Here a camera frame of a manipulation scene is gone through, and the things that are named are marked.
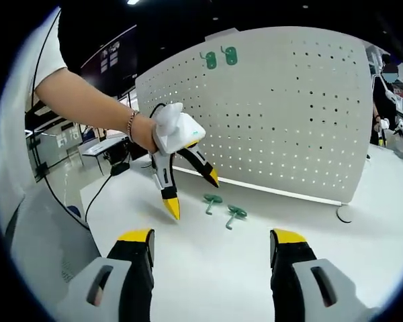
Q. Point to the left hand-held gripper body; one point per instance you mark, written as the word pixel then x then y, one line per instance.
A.
pixel 181 131

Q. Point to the person's white shirt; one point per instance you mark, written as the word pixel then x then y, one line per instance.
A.
pixel 13 151

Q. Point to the green hook assembly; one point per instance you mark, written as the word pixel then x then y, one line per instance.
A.
pixel 231 55
pixel 214 198
pixel 211 62
pixel 237 212

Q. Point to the white perforated mounting plate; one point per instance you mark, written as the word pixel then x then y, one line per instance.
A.
pixel 255 117

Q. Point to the person's left hand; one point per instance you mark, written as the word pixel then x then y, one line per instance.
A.
pixel 144 132

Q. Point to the large dark wall screen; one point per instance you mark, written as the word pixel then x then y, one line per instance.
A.
pixel 121 60

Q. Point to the black computer mouse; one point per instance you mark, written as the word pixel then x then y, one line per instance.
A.
pixel 119 169

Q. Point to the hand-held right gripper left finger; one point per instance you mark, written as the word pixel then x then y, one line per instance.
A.
pixel 84 292

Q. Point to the ceiling light strip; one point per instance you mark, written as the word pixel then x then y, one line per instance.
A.
pixel 133 1

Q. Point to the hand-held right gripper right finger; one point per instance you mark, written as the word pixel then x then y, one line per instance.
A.
pixel 336 292

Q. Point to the grey mesh office chair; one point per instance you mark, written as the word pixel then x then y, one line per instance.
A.
pixel 47 241

